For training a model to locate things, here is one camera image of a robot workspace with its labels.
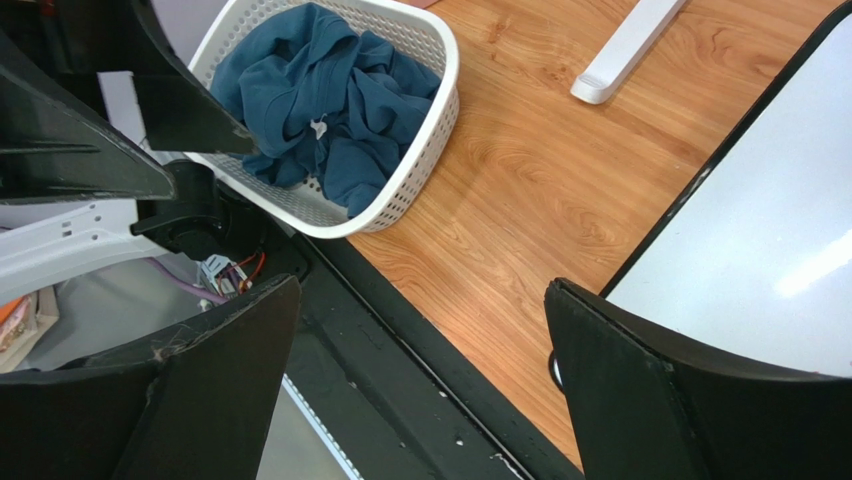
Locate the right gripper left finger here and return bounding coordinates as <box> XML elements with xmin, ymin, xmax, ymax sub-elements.
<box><xmin>1</xmin><ymin>275</ymin><xmax>301</xmax><ymax>479</ymax></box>

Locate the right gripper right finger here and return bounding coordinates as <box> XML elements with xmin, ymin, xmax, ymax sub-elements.
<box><xmin>544</xmin><ymin>278</ymin><xmax>851</xmax><ymax>479</ymax></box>

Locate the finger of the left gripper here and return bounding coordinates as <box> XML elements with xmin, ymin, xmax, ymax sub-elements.
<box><xmin>1</xmin><ymin>36</ymin><xmax>176</xmax><ymax>205</ymax></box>
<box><xmin>129</xmin><ymin>1</ymin><xmax>256</xmax><ymax>154</ymax></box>

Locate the dark blue t shirt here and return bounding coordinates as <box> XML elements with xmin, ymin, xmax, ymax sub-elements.
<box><xmin>210</xmin><ymin>3</ymin><xmax>441</xmax><ymax>218</ymax></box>

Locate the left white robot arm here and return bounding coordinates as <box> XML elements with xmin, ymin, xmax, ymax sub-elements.
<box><xmin>1</xmin><ymin>1</ymin><xmax>307</xmax><ymax>301</ymax></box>

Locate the whiteboard with red writing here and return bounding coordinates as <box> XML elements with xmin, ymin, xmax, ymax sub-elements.
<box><xmin>565</xmin><ymin>2</ymin><xmax>851</xmax><ymax>386</ymax></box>

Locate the white perforated plastic basket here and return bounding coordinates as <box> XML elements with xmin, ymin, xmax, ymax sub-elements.
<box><xmin>189</xmin><ymin>1</ymin><xmax>460</xmax><ymax>239</ymax></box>

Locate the silver clothes rack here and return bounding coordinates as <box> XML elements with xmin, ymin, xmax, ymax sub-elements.
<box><xmin>570</xmin><ymin>0</ymin><xmax>686</xmax><ymax>105</ymax></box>

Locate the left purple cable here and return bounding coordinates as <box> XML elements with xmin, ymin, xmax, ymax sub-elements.
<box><xmin>146</xmin><ymin>256</ymin><xmax>231</xmax><ymax>307</ymax></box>

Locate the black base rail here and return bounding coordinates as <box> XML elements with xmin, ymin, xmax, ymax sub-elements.
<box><xmin>219</xmin><ymin>179</ymin><xmax>587</xmax><ymax>480</ymax></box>

